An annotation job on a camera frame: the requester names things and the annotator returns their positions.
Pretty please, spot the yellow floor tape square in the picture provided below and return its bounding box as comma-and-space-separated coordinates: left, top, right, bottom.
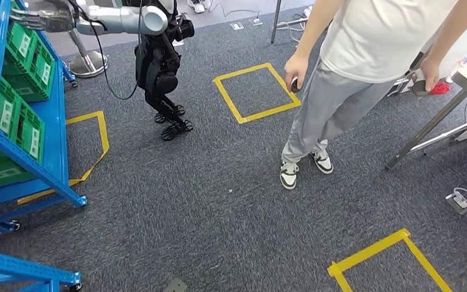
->
327, 228, 455, 292
212, 62, 302, 125

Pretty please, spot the grey metal workbench frame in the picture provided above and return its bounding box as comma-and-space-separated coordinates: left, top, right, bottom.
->
409, 106, 467, 156

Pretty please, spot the yellow floor tape line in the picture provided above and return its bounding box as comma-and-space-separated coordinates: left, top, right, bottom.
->
17, 111, 111, 206

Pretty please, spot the grey floor socket box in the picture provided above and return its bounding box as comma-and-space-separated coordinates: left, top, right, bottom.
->
445, 190, 467, 215

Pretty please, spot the black floor cable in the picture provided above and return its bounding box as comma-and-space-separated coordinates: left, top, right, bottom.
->
423, 152, 467, 203

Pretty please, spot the black and silver humanoid robot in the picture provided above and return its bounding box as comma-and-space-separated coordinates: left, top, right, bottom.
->
10, 0, 196, 142

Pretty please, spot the red floor object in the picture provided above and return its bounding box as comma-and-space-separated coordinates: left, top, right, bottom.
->
429, 81, 452, 96

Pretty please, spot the metal table leg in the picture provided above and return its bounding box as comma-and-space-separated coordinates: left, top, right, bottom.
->
270, 0, 283, 45

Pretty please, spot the grey metal workbench leg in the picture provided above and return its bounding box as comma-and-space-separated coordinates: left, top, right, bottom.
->
384, 89, 467, 172

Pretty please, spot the person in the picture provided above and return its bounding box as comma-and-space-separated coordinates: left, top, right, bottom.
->
280, 0, 467, 191
187, 0, 213, 15

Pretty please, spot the chrome barrier stanchion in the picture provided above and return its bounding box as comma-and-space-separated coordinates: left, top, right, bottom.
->
67, 30, 109, 79

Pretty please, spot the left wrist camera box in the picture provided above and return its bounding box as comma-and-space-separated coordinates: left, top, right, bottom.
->
164, 278, 189, 292

